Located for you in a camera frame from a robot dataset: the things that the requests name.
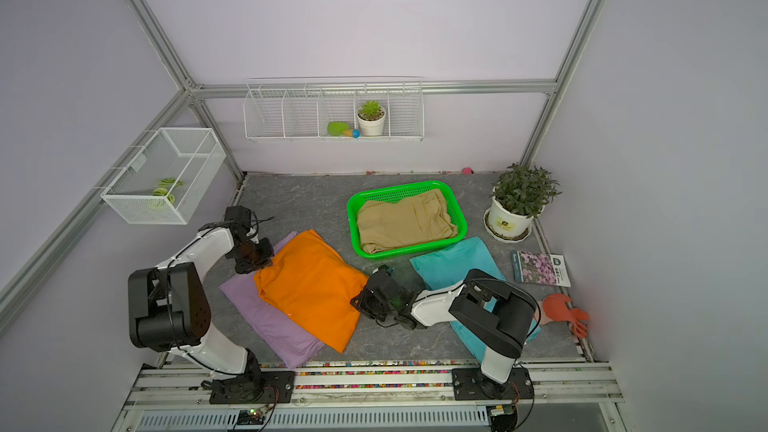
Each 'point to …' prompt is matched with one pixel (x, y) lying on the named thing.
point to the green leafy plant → (525, 190)
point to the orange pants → (311, 284)
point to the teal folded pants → (449, 266)
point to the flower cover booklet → (539, 268)
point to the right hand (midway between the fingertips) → (348, 302)
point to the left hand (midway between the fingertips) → (271, 262)
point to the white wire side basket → (190, 155)
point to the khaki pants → (384, 224)
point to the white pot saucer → (503, 237)
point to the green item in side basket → (166, 182)
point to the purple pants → (290, 342)
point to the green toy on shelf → (342, 128)
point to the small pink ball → (467, 171)
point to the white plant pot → (508, 223)
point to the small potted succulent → (371, 118)
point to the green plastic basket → (398, 192)
